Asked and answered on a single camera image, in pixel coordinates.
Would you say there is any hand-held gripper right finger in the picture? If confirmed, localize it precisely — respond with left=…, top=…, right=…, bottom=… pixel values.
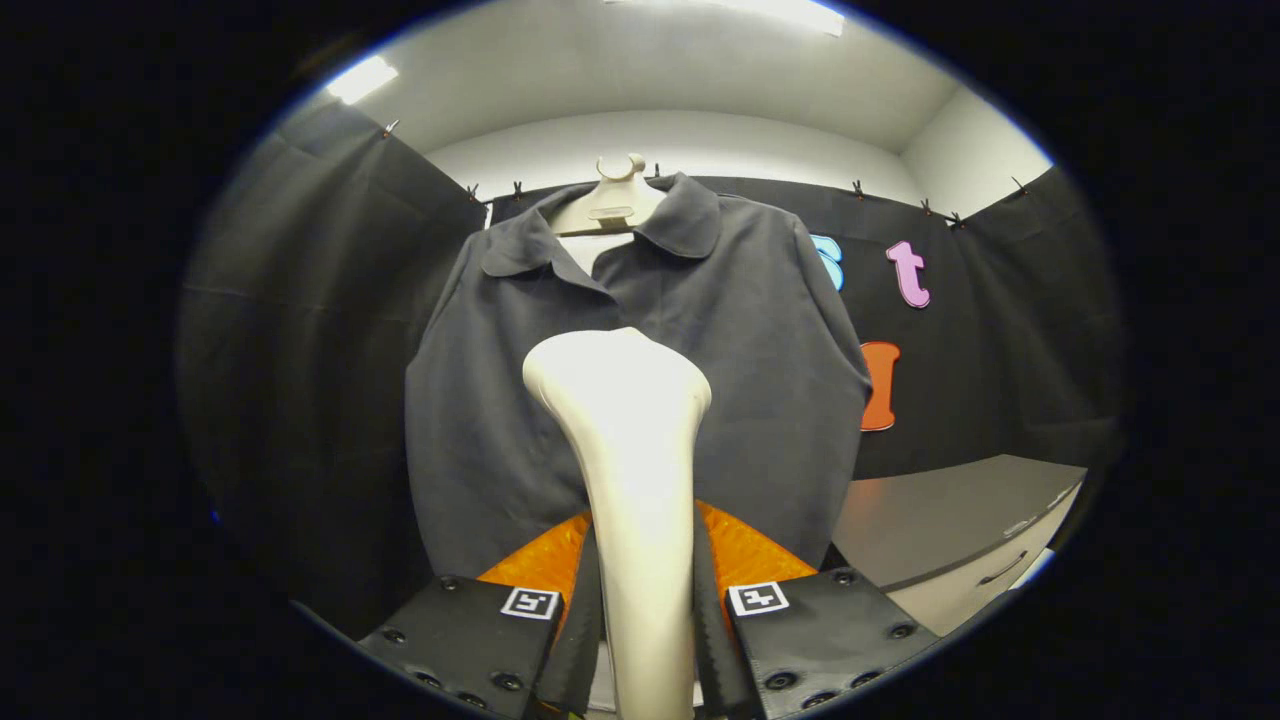
left=692, top=500, right=941, bottom=720

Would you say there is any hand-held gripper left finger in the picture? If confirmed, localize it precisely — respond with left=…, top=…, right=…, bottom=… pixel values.
left=358, top=512, right=605, bottom=719

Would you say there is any white garment steamer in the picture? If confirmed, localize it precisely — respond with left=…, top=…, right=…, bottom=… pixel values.
left=522, top=327, right=713, bottom=720

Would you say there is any dark grey collared shirt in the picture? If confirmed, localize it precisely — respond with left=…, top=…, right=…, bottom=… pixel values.
left=404, top=172, right=873, bottom=583

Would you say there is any white clothes hanger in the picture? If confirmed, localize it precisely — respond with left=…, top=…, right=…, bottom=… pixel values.
left=550, top=152, right=669, bottom=277

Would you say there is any grey cabinet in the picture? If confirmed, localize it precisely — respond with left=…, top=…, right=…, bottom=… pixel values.
left=825, top=455, right=1089, bottom=641

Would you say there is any small ceiling light panel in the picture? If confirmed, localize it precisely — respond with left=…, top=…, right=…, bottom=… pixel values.
left=325, top=55, right=399, bottom=106

